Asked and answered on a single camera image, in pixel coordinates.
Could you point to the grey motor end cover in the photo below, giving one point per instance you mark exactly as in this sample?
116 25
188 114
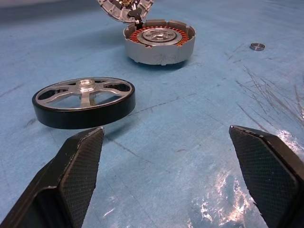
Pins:
111 12

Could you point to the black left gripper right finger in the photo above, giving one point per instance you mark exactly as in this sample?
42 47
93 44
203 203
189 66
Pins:
268 171

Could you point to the grey motor stator housing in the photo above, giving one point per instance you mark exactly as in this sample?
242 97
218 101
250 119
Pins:
154 53

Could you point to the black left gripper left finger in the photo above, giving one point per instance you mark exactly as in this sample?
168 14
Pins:
69 180

